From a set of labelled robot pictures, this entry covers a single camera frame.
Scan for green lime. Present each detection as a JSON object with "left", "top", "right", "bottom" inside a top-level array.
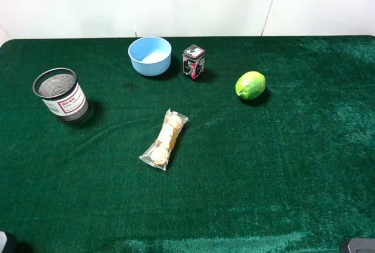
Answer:
[{"left": 235, "top": 71, "right": 266, "bottom": 100}]

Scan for clear packaged cookies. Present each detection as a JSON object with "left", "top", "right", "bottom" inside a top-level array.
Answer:
[{"left": 139, "top": 109, "right": 189, "bottom": 171}]

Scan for black red gum tin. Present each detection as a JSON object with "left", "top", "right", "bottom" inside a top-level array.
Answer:
[{"left": 182, "top": 45, "right": 206, "bottom": 80}]

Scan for blue plastic bowl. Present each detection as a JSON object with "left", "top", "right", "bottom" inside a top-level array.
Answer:
[{"left": 128, "top": 36, "right": 172, "bottom": 77}]

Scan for green velvet table cloth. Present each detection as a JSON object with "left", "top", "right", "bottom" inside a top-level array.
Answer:
[{"left": 1, "top": 36, "right": 374, "bottom": 252}]

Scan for black mesh pen cup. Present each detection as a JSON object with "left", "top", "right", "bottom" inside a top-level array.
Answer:
[{"left": 32, "top": 67, "right": 90, "bottom": 124}]

